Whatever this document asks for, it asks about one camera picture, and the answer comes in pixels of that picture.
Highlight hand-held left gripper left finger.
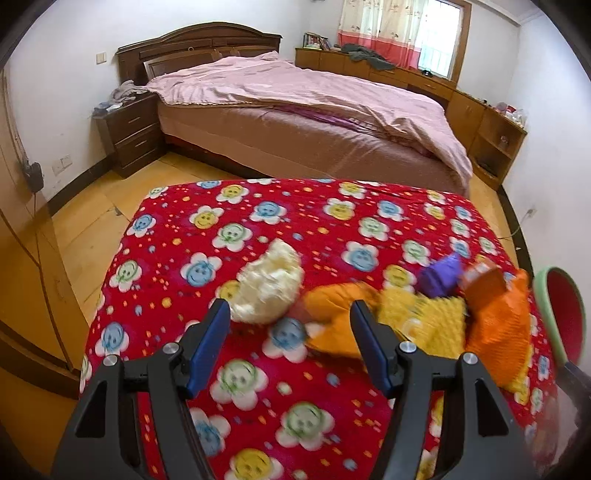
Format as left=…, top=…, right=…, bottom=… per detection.
left=51, top=299, right=232, bottom=480

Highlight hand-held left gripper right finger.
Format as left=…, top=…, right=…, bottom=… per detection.
left=349, top=300, right=541, bottom=480

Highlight yellow foam mesh sheet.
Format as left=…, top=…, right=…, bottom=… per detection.
left=379, top=286, right=468, bottom=358

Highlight red bin with green rim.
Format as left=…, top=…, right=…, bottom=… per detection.
left=533, top=267, right=588, bottom=370

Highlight cream crumpled foam wrap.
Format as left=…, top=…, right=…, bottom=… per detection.
left=229, top=239, right=305, bottom=325

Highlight purple wrapper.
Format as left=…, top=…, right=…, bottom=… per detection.
left=418, top=253, right=462, bottom=298

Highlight red flower-print blanket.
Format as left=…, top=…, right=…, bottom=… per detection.
left=79, top=178, right=561, bottom=480

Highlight orange foam mesh sheet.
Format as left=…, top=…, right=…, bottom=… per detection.
left=466, top=270, right=534, bottom=393

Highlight wooden bed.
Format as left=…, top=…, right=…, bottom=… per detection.
left=115, top=21, right=472, bottom=199

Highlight dark wooden nightstand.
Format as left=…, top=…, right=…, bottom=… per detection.
left=95, top=92, right=162, bottom=178

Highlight open wooden shelf unit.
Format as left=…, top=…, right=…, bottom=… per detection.
left=468, top=106, right=528, bottom=191

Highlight long wooden cabinet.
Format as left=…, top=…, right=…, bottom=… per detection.
left=294, top=46, right=485, bottom=155

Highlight clothes heap on nightstand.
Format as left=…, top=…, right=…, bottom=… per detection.
left=95, top=80, right=148, bottom=114

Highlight small items on shelf unit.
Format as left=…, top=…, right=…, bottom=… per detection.
left=496, top=104, right=528, bottom=125

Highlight pink quilt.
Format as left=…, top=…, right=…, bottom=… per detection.
left=147, top=52, right=474, bottom=178

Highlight dark grey garment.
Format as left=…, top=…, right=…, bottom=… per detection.
left=340, top=44, right=396, bottom=71

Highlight row of books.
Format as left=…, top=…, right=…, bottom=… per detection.
left=302, top=32, right=341, bottom=51

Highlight window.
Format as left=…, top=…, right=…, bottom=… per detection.
left=416, top=0, right=472, bottom=80

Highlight floral curtain with red hem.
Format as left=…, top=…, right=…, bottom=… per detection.
left=337, top=0, right=428, bottom=68

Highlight long floor cable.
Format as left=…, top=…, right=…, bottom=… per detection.
left=502, top=211, right=533, bottom=241

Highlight black wall-mounted device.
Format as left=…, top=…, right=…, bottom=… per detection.
left=24, top=161, right=43, bottom=191

